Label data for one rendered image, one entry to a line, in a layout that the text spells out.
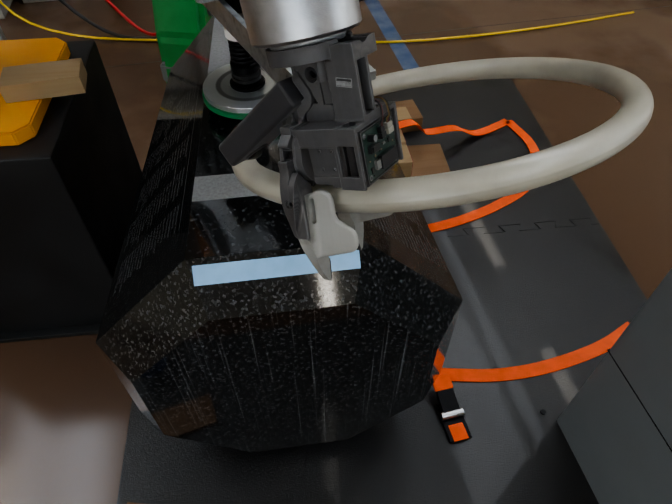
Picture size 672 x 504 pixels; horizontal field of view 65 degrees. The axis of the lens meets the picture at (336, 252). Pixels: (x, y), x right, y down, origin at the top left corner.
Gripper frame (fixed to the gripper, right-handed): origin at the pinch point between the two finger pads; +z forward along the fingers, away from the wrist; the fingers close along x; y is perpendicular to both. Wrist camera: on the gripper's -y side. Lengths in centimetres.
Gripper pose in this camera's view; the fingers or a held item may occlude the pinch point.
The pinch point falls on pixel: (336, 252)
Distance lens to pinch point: 52.9
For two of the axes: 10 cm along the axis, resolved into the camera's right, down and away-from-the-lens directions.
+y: 8.3, 1.1, -5.5
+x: 5.2, -5.0, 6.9
